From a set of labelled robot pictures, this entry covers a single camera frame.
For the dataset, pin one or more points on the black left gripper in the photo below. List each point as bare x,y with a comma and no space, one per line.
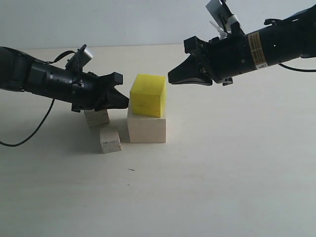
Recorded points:
86,91

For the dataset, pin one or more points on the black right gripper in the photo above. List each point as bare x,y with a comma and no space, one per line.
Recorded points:
213,61

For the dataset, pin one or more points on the medium layered plywood cube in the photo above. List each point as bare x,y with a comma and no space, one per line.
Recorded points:
96,118

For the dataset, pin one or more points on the yellow cube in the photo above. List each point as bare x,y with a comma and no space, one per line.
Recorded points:
148,95

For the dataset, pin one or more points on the large pale wooden cube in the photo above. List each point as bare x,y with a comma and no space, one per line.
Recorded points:
146,129

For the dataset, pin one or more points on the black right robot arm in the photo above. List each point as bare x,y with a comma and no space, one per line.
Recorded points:
282,40

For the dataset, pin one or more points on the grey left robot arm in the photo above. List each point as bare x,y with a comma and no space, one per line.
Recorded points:
15,68

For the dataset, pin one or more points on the small pale wooden cube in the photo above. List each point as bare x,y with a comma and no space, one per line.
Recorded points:
109,139

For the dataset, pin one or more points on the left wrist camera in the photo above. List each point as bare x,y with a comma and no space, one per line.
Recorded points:
79,59

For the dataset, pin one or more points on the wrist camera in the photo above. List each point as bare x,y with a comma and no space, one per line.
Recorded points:
224,21
79,59

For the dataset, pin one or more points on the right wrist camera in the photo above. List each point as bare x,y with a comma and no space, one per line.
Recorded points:
224,21

